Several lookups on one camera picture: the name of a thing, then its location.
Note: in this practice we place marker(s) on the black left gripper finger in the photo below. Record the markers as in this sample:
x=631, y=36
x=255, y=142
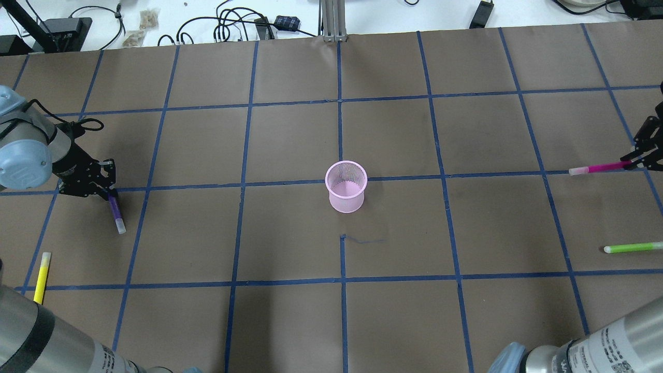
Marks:
x=108, y=179

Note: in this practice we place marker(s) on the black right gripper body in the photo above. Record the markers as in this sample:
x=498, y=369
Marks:
x=647, y=135

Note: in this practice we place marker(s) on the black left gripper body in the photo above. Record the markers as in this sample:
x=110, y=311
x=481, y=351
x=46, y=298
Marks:
x=73, y=158

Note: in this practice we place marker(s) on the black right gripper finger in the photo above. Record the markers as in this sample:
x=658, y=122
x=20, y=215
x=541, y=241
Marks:
x=643, y=158

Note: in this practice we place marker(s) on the purple highlighter pen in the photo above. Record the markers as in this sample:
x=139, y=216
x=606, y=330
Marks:
x=117, y=216

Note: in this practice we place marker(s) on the pink highlighter pen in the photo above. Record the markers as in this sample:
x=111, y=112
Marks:
x=599, y=168

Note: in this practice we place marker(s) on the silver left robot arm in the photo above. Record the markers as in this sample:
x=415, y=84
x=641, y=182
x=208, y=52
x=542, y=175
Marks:
x=36, y=145

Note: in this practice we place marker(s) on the pink mesh pen cup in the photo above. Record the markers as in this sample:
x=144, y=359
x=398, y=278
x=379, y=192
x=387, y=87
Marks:
x=346, y=182

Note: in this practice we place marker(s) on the green highlighter pen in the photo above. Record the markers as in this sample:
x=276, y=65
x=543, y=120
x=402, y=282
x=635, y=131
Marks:
x=634, y=247

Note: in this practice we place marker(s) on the yellow highlighter pen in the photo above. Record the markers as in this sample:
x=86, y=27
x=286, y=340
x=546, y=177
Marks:
x=42, y=278

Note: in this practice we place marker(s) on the snack bag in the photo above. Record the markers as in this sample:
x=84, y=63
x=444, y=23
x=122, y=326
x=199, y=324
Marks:
x=134, y=39
x=149, y=19

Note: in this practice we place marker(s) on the black power adapter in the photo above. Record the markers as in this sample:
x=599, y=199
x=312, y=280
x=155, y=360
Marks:
x=481, y=15

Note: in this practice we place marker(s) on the aluminium frame post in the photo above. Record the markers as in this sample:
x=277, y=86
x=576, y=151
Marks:
x=332, y=25

